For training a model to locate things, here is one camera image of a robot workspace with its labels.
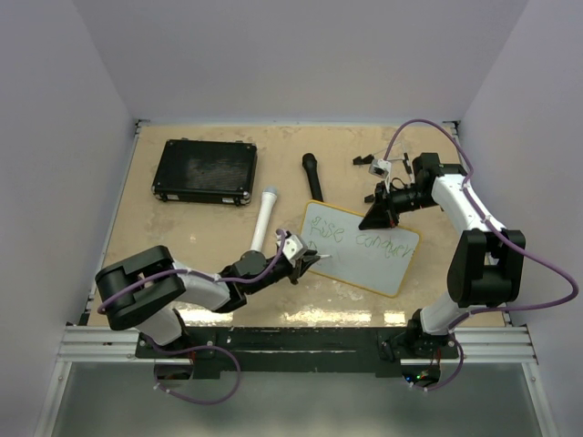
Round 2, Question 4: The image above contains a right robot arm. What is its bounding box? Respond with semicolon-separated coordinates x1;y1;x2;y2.
359;153;526;361

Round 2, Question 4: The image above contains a yellow framed whiteboard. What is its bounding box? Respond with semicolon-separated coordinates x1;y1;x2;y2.
301;200;421;298

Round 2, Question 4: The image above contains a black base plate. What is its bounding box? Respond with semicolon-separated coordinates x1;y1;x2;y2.
135;325;461;381

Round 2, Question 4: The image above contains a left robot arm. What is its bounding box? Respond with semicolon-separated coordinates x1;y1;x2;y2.
96;241;322;357

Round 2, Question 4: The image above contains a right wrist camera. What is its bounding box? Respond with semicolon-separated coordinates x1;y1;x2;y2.
369;158;392;189

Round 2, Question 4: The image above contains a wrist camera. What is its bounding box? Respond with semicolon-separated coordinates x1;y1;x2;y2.
275;229;308;263
369;158;392;189

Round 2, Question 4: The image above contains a black case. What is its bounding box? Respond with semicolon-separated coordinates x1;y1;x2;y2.
151;138;258;207

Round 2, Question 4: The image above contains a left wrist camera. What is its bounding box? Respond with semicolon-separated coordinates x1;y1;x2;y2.
275;229;308;263

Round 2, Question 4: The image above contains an aluminium table frame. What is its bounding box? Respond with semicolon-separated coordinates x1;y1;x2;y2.
36;123;557;436

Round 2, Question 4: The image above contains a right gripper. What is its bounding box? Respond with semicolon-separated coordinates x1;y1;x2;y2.
359;180;438;229

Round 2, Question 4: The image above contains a wire whiteboard stand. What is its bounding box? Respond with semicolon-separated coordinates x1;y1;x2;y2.
353;140;414;191

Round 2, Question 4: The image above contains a black microphone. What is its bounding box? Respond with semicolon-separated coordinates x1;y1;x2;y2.
302;153;324;202

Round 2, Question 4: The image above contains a white microphone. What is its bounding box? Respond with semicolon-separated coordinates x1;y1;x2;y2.
250;186;278;252

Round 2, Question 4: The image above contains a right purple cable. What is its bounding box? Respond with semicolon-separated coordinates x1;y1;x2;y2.
384;118;580;392

